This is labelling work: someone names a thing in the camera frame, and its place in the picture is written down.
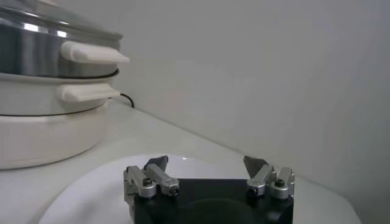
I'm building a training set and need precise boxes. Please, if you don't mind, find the stainless steel steamer basket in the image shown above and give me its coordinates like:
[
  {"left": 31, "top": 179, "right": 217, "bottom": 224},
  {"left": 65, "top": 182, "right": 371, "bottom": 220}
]
[{"left": 0, "top": 16, "right": 131, "bottom": 79}]

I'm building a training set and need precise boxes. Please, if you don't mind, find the white round plate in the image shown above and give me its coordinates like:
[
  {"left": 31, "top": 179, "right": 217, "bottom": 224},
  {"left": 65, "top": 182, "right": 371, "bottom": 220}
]
[{"left": 38, "top": 153, "right": 363, "bottom": 224}]

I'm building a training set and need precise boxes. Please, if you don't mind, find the round glass pot lid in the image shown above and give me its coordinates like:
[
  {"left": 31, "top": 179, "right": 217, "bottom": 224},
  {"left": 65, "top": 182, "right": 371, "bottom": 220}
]
[{"left": 0, "top": 0, "right": 124, "bottom": 40}]

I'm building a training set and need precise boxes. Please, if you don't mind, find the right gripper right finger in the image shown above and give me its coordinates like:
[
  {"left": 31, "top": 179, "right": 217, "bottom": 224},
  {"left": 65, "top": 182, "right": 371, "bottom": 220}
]
[{"left": 242, "top": 155, "right": 296, "bottom": 201}]

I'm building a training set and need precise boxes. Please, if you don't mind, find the white electric cooking pot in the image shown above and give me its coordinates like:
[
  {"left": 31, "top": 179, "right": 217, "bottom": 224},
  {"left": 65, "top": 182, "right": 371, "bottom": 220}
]
[{"left": 0, "top": 71, "right": 122, "bottom": 170}]

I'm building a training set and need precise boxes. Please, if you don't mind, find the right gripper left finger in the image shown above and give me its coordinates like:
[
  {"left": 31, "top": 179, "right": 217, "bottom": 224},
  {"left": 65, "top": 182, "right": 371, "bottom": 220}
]
[{"left": 123, "top": 155, "right": 180, "bottom": 204}]

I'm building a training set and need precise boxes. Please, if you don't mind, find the black pot power cord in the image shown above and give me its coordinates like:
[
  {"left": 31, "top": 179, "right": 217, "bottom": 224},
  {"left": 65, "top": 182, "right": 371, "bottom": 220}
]
[{"left": 119, "top": 92, "right": 135, "bottom": 109}]

